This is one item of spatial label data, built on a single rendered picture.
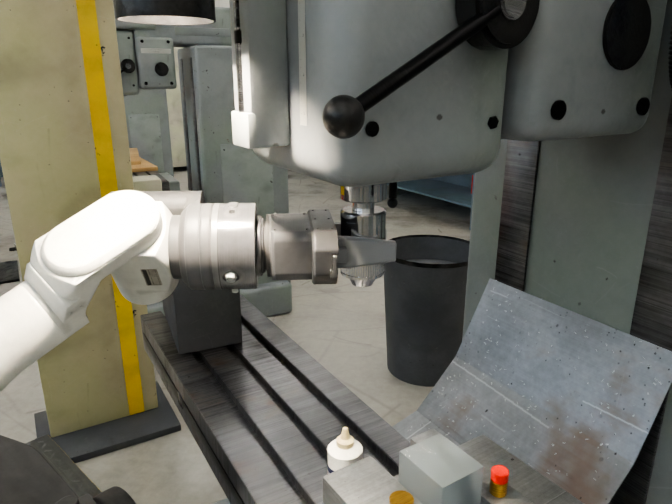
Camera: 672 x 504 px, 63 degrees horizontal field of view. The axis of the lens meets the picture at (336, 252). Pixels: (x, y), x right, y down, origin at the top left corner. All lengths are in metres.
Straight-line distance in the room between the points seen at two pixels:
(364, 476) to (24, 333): 0.34
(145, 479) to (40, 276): 1.78
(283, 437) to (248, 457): 0.06
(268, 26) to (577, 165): 0.50
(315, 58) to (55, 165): 1.81
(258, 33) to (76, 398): 2.15
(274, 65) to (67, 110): 1.74
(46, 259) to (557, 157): 0.66
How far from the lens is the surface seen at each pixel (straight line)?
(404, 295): 2.53
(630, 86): 0.64
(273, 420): 0.86
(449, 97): 0.49
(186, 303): 1.03
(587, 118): 0.59
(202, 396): 0.93
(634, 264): 0.81
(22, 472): 1.48
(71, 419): 2.55
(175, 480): 2.25
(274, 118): 0.49
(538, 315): 0.90
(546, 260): 0.89
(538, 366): 0.89
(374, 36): 0.44
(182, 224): 0.55
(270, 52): 0.49
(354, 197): 0.54
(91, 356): 2.43
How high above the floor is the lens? 1.40
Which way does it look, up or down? 18 degrees down
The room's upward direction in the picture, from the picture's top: straight up
